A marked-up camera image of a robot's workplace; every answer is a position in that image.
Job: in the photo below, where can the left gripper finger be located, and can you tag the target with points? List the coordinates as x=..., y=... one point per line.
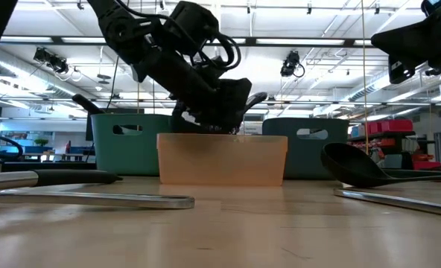
x=231, y=104

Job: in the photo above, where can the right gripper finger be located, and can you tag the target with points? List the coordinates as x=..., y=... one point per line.
x=406, y=41

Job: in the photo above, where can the plain black ladle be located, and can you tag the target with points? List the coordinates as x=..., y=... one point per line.
x=351, y=164

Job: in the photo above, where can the silver table knife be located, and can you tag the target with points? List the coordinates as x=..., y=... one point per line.
x=94, y=200
x=392, y=201

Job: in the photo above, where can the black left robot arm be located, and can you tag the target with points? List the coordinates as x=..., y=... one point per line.
x=123, y=30

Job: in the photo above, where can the black ceiling fixture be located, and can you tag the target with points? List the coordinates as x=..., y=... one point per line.
x=434, y=71

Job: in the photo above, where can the orange translucent plastic bin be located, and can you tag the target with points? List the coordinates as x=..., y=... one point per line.
x=220, y=160

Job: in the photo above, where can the dark monitor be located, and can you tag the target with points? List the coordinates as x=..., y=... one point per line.
x=131, y=111

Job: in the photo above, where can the red storage boxes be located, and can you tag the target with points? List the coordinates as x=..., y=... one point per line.
x=392, y=126

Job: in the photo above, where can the teal green plastic bin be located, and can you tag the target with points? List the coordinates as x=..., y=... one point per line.
x=131, y=156

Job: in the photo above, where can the dark blue-teal plastic bin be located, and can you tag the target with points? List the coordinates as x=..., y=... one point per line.
x=306, y=160

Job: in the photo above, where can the orange-red storage bin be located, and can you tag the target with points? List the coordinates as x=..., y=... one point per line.
x=427, y=165

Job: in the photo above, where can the black ceiling device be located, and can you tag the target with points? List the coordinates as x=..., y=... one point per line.
x=51, y=59

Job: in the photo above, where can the green potted plant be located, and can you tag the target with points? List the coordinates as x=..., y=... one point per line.
x=41, y=141

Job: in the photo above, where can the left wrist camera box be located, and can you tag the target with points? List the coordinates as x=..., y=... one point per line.
x=194, y=26

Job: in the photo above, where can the black aluminium table frame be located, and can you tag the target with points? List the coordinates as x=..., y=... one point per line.
x=38, y=166

